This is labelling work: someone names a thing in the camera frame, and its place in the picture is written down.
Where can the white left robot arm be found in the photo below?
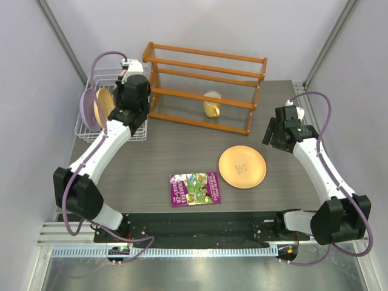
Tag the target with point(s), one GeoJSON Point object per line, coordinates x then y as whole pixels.
{"type": "Point", "coordinates": [76, 187]}

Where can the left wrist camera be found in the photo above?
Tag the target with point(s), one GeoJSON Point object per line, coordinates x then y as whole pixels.
{"type": "Point", "coordinates": [133, 67]}

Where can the purple children's book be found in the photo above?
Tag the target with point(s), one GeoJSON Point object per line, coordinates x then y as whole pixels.
{"type": "Point", "coordinates": [193, 189]}

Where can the orange wooden shelf rack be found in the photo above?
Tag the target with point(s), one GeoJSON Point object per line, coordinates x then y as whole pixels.
{"type": "Point", "coordinates": [180, 77]}

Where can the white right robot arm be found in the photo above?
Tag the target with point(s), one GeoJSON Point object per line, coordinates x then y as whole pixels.
{"type": "Point", "coordinates": [342, 214]}

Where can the yellow plate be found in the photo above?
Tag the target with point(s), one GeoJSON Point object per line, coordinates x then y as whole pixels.
{"type": "Point", "coordinates": [242, 167]}

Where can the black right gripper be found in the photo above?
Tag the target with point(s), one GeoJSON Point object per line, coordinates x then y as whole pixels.
{"type": "Point", "coordinates": [273, 127]}

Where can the white slotted cable duct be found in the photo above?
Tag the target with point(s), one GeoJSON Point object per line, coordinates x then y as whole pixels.
{"type": "Point", "coordinates": [121, 251]}

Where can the purple plate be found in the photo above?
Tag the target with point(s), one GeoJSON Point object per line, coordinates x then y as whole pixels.
{"type": "Point", "coordinates": [86, 111]}

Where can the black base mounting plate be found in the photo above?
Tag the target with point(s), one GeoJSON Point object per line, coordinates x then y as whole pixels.
{"type": "Point", "coordinates": [207, 230]}

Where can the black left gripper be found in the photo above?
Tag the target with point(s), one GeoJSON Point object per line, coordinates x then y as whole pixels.
{"type": "Point", "coordinates": [117, 91]}

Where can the yellow ceramic mug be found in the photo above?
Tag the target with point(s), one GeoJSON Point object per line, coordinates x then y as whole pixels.
{"type": "Point", "coordinates": [212, 109]}

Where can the orange plate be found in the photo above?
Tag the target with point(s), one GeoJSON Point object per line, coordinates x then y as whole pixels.
{"type": "Point", "coordinates": [107, 104]}

